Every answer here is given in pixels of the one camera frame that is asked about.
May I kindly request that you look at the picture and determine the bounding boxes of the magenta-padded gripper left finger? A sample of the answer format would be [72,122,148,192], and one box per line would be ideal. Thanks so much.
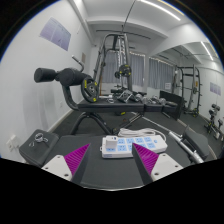
[41,143,92,186]

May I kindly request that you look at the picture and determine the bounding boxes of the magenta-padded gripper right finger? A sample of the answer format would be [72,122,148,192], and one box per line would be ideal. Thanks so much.
[131,143,184,186]

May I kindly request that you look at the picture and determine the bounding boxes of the silver barbell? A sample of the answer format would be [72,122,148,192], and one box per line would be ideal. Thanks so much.
[130,112,205,165]

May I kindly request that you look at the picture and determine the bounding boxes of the metal spring barbell collar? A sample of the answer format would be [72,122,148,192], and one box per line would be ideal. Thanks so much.
[29,132,50,148]

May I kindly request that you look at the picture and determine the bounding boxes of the black padded workout bench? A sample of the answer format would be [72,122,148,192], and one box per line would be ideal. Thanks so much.
[18,129,193,192]

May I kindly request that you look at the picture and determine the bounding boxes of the black low padded seat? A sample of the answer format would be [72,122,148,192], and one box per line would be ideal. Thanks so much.
[181,125,210,164]

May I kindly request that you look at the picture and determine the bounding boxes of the black box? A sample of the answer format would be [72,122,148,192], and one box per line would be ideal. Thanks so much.
[159,89,187,121]

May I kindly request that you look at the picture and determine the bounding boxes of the chrome dumbbells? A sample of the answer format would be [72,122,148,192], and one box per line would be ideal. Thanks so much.
[131,93,168,106]

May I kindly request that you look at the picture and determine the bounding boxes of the black weight plate yellow marks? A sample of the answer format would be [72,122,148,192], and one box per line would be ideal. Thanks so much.
[114,63,132,80]
[80,76,100,103]

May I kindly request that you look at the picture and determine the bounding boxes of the black bench with roller pads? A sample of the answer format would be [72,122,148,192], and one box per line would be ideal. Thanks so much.
[33,55,181,136]

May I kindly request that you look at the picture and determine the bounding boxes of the grey window curtain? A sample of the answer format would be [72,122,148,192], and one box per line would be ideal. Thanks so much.
[148,57,174,90]
[101,49,146,88]

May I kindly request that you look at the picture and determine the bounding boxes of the long ceiling light strip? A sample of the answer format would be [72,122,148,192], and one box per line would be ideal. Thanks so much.
[138,0,183,22]

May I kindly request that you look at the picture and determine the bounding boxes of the white wall outlet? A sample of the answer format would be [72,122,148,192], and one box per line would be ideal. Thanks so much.
[6,134,19,152]

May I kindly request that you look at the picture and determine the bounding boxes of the metal cable row handle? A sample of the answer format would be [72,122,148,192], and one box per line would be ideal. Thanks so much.
[116,89,134,103]

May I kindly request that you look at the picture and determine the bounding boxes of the large wall mirror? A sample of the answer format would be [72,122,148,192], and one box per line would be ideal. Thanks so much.
[148,31,224,134]

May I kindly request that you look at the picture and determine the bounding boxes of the grey cable machine rack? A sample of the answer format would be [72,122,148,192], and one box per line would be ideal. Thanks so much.
[92,32,134,93]

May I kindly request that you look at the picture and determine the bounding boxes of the purple wall poster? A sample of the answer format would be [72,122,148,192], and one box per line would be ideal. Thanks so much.
[39,16,72,52]

